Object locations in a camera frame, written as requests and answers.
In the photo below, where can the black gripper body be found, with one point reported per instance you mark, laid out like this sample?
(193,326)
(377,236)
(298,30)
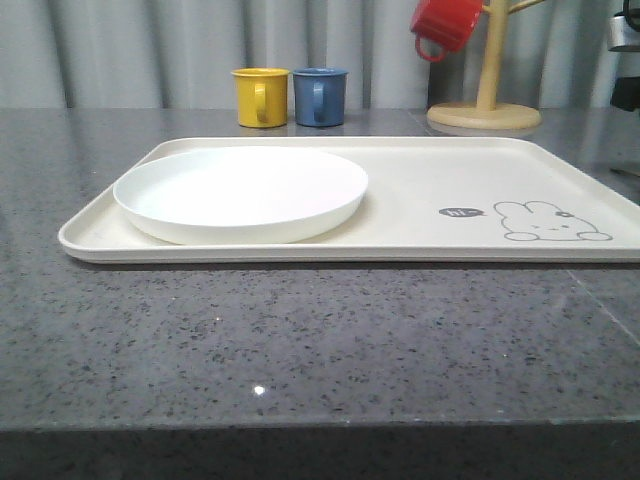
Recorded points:
(626,93)

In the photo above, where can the white round plate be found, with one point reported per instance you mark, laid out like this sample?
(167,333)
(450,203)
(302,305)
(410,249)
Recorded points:
(241,195)

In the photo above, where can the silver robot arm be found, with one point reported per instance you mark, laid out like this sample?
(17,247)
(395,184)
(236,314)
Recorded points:
(623,37)

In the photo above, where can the wooden mug tree stand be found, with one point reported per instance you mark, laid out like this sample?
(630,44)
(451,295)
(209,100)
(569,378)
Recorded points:
(486,112)

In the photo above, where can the red mug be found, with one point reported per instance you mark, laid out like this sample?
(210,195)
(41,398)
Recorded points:
(447,23)

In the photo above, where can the cream rabbit print tray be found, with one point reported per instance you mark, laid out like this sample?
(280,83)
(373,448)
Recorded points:
(428,199)

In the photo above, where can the blue mug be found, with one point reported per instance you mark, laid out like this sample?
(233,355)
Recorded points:
(319,96)

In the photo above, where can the yellow mug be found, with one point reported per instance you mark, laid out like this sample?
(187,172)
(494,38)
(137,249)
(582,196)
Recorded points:
(262,96)

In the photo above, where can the grey curtain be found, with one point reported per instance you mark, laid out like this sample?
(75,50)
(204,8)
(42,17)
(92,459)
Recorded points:
(180,54)

